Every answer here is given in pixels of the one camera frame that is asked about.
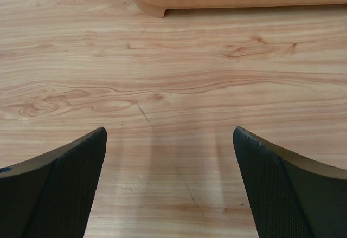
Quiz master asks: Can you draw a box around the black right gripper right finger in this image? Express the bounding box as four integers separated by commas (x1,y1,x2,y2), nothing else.
233,127,346,237

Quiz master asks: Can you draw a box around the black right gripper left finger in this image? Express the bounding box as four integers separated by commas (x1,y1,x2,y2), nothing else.
1,127,107,237

